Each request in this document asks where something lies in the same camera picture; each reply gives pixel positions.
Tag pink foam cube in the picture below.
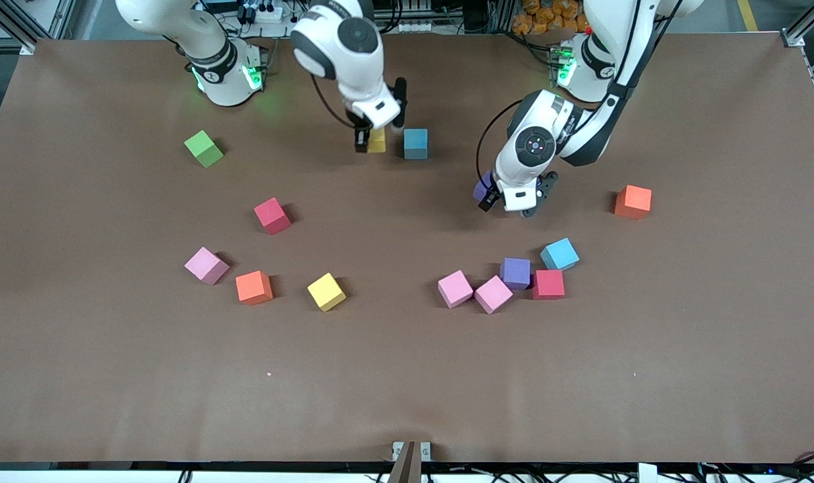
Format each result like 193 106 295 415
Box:
438 270 474 309
474 275 514 315
184 246 231 286

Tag red foam cube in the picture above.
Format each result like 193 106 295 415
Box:
254 197 293 235
531 270 566 301

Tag orange foam cube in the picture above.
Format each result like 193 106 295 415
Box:
614 184 653 220
236 270 274 306

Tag green foam cube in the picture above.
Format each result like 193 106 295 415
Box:
184 129 225 168

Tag orange bagged items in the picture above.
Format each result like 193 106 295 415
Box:
512 0 592 36

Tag brown table cover sheet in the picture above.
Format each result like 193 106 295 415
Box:
0 34 814 465

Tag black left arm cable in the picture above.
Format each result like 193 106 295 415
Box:
476 101 523 180

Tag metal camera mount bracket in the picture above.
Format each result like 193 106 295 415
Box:
387 440 432 483

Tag aluminium frame rail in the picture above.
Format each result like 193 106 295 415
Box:
781 0 814 49
0 0 79 56

